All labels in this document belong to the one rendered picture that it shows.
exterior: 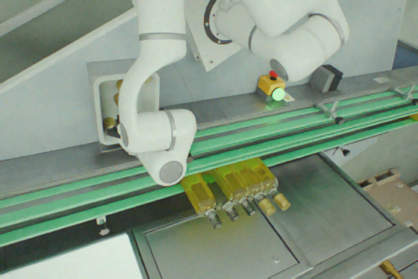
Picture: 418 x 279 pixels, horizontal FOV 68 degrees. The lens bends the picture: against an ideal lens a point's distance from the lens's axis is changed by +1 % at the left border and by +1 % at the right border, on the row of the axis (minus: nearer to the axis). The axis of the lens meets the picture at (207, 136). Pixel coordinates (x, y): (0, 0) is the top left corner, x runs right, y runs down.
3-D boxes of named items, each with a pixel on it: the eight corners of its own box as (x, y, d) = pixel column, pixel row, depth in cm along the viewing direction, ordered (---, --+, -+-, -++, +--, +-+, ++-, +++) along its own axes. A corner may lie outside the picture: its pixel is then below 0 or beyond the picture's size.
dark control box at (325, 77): (307, 82, 130) (322, 92, 124) (315, 65, 125) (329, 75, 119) (322, 80, 133) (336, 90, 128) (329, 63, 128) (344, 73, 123)
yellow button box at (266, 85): (254, 91, 118) (266, 101, 113) (259, 74, 113) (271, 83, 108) (269, 89, 121) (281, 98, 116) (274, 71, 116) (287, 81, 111)
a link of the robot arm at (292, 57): (240, 35, 70) (288, 65, 59) (284, 0, 70) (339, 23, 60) (251, 66, 77) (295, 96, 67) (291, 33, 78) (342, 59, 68)
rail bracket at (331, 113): (310, 105, 119) (336, 126, 110) (317, 89, 114) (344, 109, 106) (318, 104, 121) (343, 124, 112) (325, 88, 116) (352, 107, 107)
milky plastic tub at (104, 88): (93, 129, 95) (100, 147, 89) (85, 62, 81) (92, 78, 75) (148, 119, 102) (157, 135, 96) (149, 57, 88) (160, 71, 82)
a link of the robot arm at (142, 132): (175, 39, 61) (178, 141, 66) (108, 36, 55) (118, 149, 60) (194, 34, 54) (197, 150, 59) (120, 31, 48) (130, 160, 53)
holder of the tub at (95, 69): (95, 141, 98) (101, 157, 93) (86, 62, 81) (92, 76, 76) (147, 131, 106) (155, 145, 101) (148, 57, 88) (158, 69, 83)
